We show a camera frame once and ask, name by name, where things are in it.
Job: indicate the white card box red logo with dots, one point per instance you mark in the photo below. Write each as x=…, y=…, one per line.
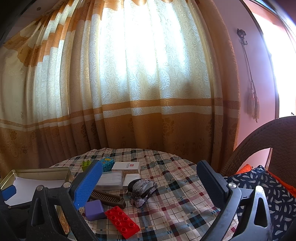
x=127, y=167

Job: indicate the blue toy brick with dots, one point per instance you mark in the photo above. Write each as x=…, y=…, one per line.
x=107, y=164

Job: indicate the brown plastic comb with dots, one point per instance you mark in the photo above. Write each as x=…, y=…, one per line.
x=108, y=199

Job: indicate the clear plastic box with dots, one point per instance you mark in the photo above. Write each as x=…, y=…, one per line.
x=108, y=181

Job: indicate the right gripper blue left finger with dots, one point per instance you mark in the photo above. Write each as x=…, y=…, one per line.
x=84, y=184

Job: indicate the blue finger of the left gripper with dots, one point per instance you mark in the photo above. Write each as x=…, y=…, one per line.
x=8, y=192

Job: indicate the red building brick plate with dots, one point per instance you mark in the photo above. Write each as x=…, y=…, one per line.
x=124, y=225

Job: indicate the white paper tray liner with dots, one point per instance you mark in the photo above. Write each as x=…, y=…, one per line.
x=25, y=189

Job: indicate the orange cushion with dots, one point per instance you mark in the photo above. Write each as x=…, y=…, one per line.
x=290, y=188

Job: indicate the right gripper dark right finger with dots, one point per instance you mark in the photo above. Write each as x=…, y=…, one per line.
x=214, y=184

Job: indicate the green toy brick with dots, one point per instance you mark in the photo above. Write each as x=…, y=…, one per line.
x=85, y=164

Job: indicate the orange cream patterned curtain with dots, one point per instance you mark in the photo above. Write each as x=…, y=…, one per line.
x=158, y=75

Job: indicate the plaid tablecloth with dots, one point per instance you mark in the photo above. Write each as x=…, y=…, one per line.
x=180, y=209

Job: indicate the wicker chair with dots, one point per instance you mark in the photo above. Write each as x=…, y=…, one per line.
x=279, y=135

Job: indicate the navy feather print cushion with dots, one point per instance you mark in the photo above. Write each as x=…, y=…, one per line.
x=281, y=202

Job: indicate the purple foam block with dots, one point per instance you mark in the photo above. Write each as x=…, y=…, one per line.
x=94, y=210

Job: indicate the curtain tassel tieback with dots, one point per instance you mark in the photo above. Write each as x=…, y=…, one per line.
x=253, y=101

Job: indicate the gold metal tin tray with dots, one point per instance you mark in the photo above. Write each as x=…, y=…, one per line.
x=59, y=173

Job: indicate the small white box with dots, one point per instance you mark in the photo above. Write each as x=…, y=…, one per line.
x=129, y=178

